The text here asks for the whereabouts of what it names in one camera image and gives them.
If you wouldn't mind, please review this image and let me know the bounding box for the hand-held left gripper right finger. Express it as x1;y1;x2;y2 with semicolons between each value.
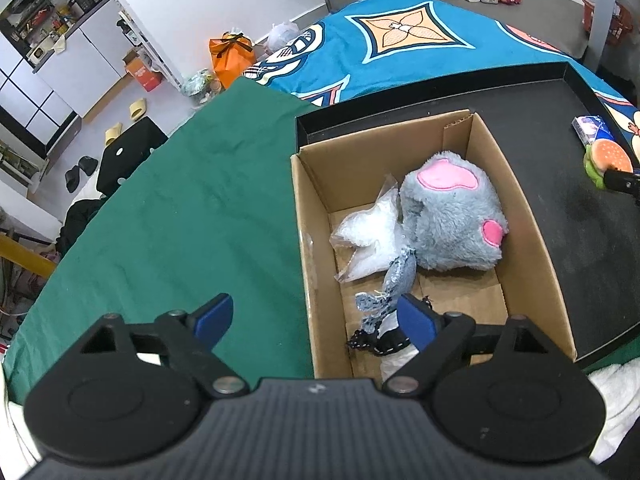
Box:
382;294;568;397

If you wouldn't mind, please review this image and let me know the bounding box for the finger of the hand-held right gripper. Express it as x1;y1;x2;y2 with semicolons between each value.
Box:
602;167;640;193

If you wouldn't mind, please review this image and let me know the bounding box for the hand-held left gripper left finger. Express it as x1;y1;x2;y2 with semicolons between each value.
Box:
75;294;249;399

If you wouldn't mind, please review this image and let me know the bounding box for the burger toy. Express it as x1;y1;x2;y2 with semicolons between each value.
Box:
582;139;633;192

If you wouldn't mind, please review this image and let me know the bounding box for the denim scrap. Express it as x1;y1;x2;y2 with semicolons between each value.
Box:
355;250;418;328

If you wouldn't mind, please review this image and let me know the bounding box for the black tray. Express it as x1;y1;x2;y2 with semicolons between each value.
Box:
295;61;640;366

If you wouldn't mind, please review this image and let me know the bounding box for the grey pink plush toy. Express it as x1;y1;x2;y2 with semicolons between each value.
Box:
398;152;509;272

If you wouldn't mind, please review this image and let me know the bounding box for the cardboard box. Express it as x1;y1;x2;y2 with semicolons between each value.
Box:
290;109;578;380

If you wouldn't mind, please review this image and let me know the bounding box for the white cloth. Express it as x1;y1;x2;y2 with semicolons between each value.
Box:
377;320;423;386

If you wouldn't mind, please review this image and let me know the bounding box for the black lace cloth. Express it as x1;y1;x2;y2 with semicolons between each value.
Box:
347;297;436;358

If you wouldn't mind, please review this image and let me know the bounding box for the blue tissue pack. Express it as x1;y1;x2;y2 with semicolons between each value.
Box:
571;115;616;148

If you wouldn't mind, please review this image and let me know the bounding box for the clear plastic bag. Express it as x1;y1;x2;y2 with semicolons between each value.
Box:
330;174;408;283

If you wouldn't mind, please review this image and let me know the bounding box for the green cloth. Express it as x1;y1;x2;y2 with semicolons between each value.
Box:
2;77;326;406

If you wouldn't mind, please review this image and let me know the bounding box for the red basket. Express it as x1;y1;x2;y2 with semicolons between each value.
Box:
580;0;633;46

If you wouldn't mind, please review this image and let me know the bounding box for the dark cloth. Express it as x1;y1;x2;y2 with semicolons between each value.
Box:
55;197;108;256

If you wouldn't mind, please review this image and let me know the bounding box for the black stool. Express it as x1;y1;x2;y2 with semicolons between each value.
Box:
96;117;169;196

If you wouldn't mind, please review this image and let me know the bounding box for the yellow beam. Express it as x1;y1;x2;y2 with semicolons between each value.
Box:
0;235;61;278

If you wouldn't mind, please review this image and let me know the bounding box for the white sheet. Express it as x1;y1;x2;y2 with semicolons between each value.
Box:
585;362;640;466

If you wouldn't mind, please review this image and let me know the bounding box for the blue printed blanket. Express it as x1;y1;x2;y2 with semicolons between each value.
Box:
242;0;640;171

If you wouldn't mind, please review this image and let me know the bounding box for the clear bag of bottles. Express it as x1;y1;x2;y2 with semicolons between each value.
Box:
180;69;223;108

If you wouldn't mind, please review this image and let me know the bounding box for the orange box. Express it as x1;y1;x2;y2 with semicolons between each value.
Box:
124;57;165;92

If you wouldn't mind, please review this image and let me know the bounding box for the orange gift bag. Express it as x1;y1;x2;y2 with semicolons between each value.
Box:
209;31;256;90

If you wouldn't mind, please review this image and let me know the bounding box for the white cabinet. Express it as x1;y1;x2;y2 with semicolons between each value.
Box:
30;0;181;121

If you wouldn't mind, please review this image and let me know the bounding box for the black framed glass door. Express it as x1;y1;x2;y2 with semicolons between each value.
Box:
0;45;83;161

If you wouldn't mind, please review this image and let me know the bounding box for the white plastic bag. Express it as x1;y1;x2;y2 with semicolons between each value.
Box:
265;21;303;51

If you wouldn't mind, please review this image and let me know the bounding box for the cluttered kitchen shelf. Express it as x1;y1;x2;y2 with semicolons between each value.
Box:
0;0;116;66

